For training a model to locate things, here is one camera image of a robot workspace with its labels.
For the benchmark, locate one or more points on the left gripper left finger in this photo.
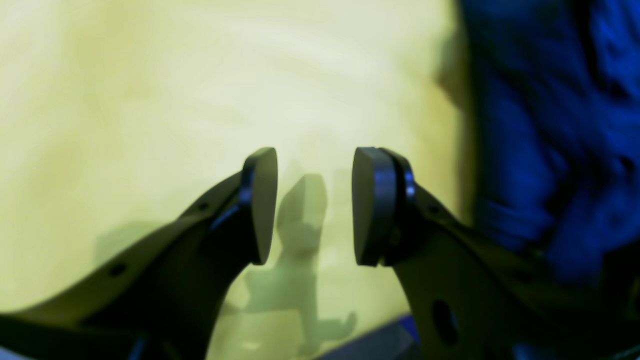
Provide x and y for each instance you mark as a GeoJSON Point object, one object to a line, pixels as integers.
{"type": "Point", "coordinates": [159, 299]}

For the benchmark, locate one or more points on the blue long-sleeve shirt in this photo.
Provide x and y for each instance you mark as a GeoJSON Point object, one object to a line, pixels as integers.
{"type": "Point", "coordinates": [556, 102]}

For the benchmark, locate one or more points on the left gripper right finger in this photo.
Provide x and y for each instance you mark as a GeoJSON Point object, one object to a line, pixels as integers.
{"type": "Point", "coordinates": [470, 298]}

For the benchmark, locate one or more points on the yellow table cloth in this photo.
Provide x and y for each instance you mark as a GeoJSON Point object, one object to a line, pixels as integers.
{"type": "Point", "coordinates": [117, 114]}

